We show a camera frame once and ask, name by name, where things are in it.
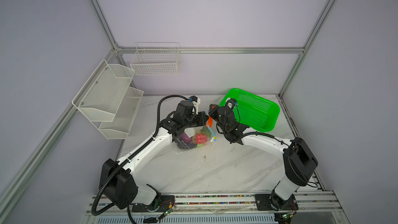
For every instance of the red pepper toy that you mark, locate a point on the red pepper toy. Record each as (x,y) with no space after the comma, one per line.
(201,139)

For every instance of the clear zip bag blue zipper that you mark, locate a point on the clear zip bag blue zipper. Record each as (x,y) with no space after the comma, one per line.
(191,132)

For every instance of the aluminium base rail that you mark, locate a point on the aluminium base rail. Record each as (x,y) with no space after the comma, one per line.
(245,202)

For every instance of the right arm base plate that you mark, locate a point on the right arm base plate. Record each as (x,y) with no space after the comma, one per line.
(272,202)

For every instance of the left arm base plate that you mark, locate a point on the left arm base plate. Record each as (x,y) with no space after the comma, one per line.
(159,205)

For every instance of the orange carrot toy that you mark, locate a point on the orange carrot toy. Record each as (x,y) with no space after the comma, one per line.
(210,122)

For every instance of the white mesh lower shelf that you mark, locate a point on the white mesh lower shelf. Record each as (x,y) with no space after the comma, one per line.
(120,127)

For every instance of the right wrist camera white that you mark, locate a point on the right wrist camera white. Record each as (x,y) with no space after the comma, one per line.
(231,102)

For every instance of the purple onion toy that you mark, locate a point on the purple onion toy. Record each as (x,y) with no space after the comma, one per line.
(186,139)

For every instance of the white mesh upper shelf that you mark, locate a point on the white mesh upper shelf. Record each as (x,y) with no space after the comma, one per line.
(101,96)

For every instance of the white wire wall basket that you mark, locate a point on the white wire wall basket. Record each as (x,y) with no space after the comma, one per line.
(156,58)

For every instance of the white mesh shelf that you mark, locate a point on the white mesh shelf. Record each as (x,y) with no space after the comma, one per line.
(101,96)
(120,127)

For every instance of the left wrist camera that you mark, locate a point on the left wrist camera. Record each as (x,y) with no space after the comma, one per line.
(196,102)

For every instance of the green plastic basket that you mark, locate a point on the green plastic basket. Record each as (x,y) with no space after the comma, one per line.
(257,112)

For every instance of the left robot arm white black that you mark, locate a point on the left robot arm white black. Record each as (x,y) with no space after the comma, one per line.
(118,185)

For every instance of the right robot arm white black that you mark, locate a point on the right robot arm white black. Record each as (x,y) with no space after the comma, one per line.
(299,161)

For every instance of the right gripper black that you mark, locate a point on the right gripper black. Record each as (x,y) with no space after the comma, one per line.
(213,111)

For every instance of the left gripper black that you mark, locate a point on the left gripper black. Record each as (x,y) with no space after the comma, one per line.
(201,121)

